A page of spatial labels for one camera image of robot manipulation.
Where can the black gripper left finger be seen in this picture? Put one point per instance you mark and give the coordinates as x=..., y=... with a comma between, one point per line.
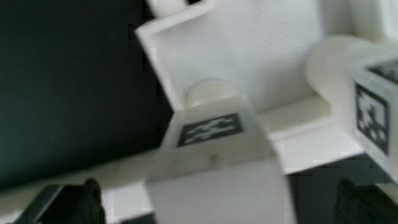
x=66, y=205

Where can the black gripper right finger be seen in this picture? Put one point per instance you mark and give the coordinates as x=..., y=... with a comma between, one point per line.
x=364, y=206

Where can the white chair leg front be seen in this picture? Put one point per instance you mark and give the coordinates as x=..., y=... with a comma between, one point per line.
x=217, y=183

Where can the white chair seat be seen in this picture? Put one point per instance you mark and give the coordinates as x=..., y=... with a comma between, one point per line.
x=240, y=41

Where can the white chair leg with tag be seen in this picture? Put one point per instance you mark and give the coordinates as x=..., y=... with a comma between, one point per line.
x=352, y=76

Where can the white obstacle fence wall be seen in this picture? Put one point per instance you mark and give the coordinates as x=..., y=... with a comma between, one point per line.
x=119, y=176

